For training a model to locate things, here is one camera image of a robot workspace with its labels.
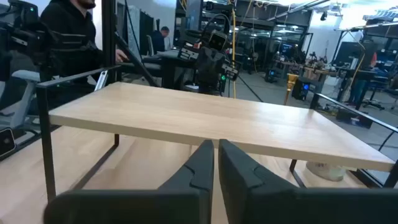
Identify black computer tower blue light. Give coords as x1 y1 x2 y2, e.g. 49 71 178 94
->
292 79 312 101

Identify brass candlestick holder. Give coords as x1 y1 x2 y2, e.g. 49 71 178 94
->
282 73 300 106

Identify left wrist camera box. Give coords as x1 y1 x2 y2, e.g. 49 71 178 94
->
208 29 230 53

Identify small black depth camera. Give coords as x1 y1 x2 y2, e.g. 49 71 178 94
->
0 126 16 159

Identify cluttered wooden workbench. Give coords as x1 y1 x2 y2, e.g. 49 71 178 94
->
275 58 338 82

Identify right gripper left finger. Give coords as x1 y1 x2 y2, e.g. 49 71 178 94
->
43 139 215 224

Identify black desk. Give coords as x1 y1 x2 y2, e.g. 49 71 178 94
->
141 49 200 90

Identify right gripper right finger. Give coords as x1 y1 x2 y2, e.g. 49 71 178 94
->
218 138 398 224

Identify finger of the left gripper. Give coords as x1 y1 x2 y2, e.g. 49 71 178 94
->
211 58 225 91
198 58 212 91

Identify person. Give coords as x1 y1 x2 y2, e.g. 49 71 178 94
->
39 0 129 82
348 40 379 106
150 26 170 54

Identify dark computer monitor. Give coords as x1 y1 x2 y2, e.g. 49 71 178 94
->
334 42 363 68

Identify silver ribbed tin candle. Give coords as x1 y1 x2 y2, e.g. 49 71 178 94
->
305 161 346 182

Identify wooden shelf riser black frame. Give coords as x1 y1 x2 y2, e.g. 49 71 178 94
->
35 64 398 203

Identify yellow power cable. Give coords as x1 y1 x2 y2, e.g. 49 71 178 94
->
230 0 238 100

